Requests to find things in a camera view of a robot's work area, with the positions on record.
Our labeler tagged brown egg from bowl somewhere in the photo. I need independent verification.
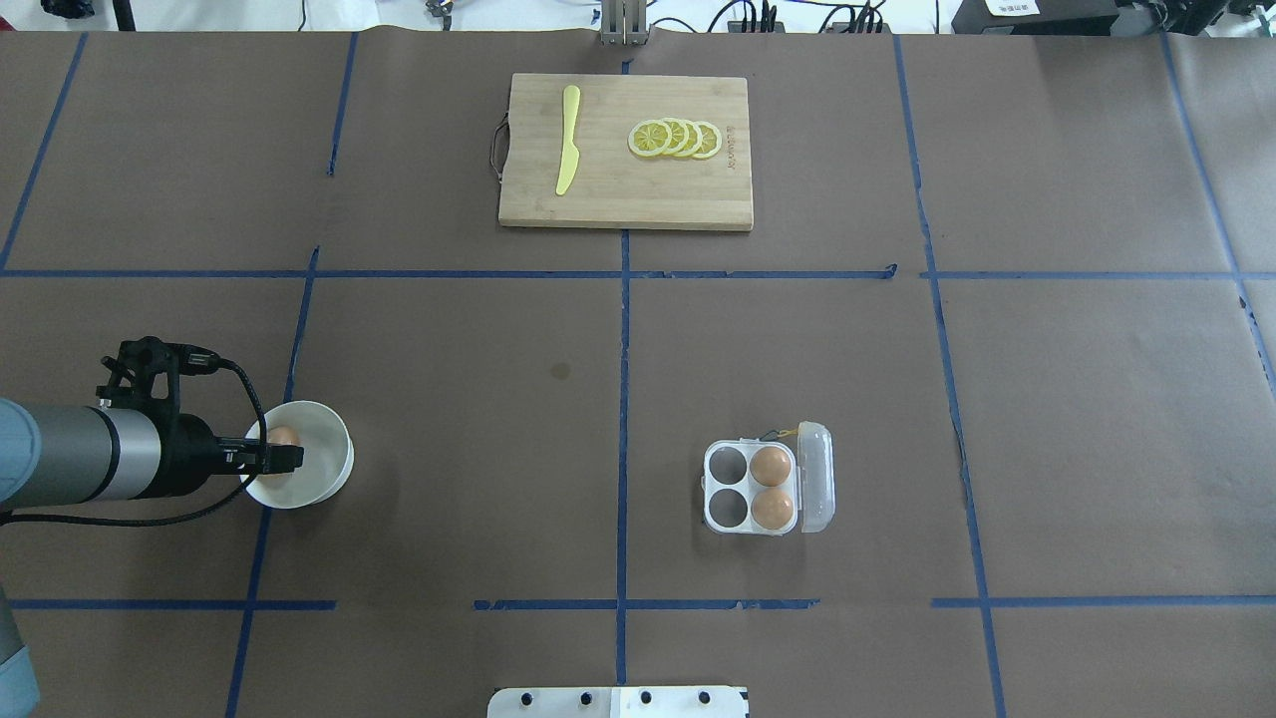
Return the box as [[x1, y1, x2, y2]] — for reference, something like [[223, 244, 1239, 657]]
[[267, 426, 301, 446]]

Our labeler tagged white round bowl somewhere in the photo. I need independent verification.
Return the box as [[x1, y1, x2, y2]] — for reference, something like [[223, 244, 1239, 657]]
[[240, 400, 355, 510]]

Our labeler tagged aluminium frame post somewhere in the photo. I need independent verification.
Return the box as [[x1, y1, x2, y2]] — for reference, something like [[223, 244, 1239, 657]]
[[600, 0, 649, 46]]

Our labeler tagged clear plastic egg box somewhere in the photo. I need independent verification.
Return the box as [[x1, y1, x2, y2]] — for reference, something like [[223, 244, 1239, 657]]
[[701, 420, 837, 537]]

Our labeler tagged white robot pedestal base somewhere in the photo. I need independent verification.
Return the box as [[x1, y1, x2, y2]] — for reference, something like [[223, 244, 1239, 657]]
[[486, 685, 752, 717]]

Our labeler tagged brown egg in box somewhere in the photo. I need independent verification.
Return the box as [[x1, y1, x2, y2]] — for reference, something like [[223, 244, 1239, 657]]
[[749, 445, 794, 488], [749, 488, 798, 532]]

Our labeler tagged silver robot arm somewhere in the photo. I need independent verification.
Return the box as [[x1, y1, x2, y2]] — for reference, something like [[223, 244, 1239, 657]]
[[1, 399, 308, 525]]

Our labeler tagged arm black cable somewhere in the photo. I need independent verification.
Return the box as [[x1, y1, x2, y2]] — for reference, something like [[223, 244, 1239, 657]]
[[0, 357, 272, 528]]

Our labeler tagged black computer box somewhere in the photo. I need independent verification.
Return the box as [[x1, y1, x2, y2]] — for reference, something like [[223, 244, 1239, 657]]
[[951, 1, 1120, 36]]

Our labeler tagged wooden cutting board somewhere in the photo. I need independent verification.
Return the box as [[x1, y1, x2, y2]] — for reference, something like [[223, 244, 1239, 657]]
[[498, 73, 754, 232]]

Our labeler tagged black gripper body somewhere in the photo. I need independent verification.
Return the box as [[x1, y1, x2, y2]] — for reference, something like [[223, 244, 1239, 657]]
[[157, 413, 246, 497]]

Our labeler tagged yellow plastic knife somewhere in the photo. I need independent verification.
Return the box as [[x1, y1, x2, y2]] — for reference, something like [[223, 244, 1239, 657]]
[[555, 85, 582, 196]]

